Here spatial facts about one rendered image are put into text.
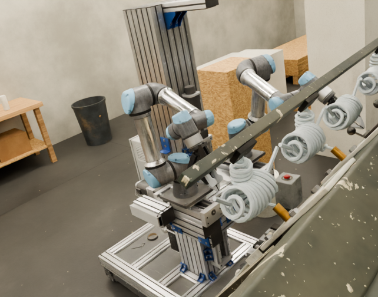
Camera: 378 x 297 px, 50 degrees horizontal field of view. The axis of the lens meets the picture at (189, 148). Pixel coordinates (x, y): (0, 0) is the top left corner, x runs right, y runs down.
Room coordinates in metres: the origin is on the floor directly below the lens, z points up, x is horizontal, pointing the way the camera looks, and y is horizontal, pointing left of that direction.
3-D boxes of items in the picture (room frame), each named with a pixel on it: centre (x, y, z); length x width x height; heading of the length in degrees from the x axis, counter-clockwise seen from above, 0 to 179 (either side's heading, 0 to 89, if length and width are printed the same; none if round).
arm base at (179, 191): (2.02, 0.06, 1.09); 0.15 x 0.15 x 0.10
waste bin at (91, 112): (6.03, 1.35, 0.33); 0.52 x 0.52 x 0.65
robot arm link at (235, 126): (2.34, -0.32, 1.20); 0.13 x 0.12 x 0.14; 108
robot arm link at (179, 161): (2.02, 0.07, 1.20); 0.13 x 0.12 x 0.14; 117
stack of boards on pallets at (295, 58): (8.02, -2.72, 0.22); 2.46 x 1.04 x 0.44; 130
